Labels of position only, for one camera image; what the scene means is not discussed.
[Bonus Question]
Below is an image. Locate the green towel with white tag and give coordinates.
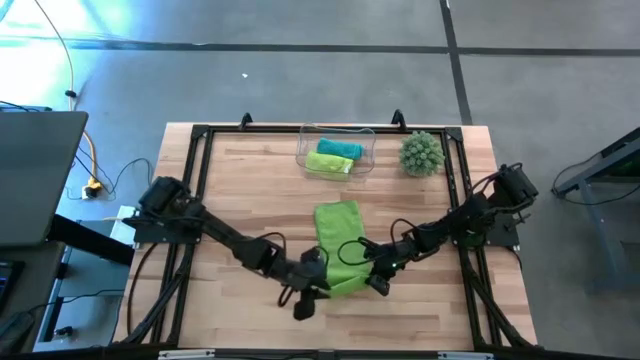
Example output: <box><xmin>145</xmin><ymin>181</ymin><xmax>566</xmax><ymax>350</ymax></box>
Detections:
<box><xmin>313</xmin><ymin>199</ymin><xmax>375</xmax><ymax>299</ymax></box>

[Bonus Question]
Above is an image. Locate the lime green microfiber towel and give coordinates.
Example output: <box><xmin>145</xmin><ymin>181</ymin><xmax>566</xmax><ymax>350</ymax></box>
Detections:
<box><xmin>304</xmin><ymin>150</ymin><xmax>355</xmax><ymax>181</ymax></box>

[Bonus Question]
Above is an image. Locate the teal microfiber towel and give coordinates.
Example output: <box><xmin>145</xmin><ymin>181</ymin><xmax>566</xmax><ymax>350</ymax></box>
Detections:
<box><xmin>316</xmin><ymin>137</ymin><xmax>365</xmax><ymax>161</ymax></box>

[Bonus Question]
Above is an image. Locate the clear plastic basket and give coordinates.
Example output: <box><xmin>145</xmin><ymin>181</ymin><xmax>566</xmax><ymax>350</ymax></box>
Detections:
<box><xmin>295</xmin><ymin>123</ymin><xmax>377</xmax><ymax>182</ymax></box>

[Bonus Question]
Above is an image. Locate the green potted plant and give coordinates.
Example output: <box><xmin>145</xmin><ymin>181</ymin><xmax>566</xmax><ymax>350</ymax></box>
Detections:
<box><xmin>398</xmin><ymin>130</ymin><xmax>446</xmax><ymax>177</ymax></box>

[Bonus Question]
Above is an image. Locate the black metal cart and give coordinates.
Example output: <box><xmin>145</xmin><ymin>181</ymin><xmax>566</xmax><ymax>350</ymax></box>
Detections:
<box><xmin>551</xmin><ymin>127</ymin><xmax>640</xmax><ymax>291</ymax></box>

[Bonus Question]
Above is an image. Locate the dark desk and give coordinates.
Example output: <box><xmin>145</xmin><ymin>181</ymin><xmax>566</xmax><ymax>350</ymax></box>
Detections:
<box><xmin>0</xmin><ymin>214</ymin><xmax>136</xmax><ymax>351</ymax></box>

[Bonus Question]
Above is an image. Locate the grey laptop lid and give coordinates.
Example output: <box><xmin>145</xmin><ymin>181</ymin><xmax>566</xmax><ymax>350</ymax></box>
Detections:
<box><xmin>0</xmin><ymin>110</ymin><xmax>90</xmax><ymax>249</ymax></box>

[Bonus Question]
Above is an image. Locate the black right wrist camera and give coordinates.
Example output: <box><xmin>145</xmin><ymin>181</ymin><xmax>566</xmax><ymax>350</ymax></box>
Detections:
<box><xmin>367</xmin><ymin>273</ymin><xmax>392</xmax><ymax>298</ymax></box>

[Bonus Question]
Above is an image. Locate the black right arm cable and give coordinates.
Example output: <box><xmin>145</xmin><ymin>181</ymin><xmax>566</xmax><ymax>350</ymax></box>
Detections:
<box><xmin>336</xmin><ymin>217</ymin><xmax>426</xmax><ymax>267</ymax></box>

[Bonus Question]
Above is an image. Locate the silver frame bracket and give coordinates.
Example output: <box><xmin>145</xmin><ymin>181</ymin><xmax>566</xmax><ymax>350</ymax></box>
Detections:
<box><xmin>158</xmin><ymin>348</ymin><xmax>216</xmax><ymax>360</ymax></box>
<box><xmin>438</xmin><ymin>350</ymin><xmax>495</xmax><ymax>360</ymax></box>

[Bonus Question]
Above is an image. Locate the black aluminium table frame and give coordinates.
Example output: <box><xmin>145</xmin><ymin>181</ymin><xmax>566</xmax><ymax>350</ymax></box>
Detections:
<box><xmin>117</xmin><ymin>122</ymin><xmax>539</xmax><ymax>351</ymax></box>

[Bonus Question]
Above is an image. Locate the black floor cable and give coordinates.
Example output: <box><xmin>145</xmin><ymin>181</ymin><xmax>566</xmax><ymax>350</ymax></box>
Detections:
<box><xmin>64</xmin><ymin>157</ymin><xmax>154</xmax><ymax>201</ymax></box>

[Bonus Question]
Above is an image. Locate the yellow power cable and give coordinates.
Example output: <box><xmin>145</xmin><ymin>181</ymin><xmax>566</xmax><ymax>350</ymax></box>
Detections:
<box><xmin>32</xmin><ymin>0</ymin><xmax>105</xmax><ymax>200</ymax></box>

